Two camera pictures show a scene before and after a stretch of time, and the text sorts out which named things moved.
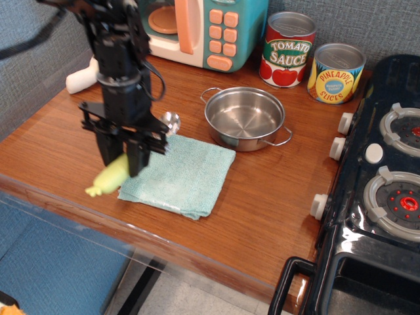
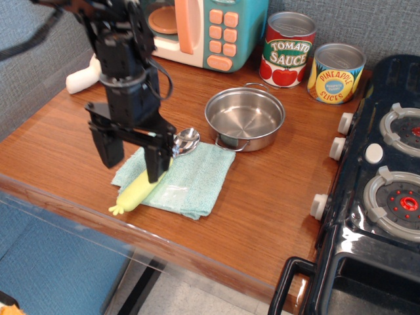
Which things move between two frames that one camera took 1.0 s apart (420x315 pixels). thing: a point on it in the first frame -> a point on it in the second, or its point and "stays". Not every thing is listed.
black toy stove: (367, 258) stays
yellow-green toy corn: (117, 172) -> (137, 189)
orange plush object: (11, 310) stays
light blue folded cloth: (189, 178) stays
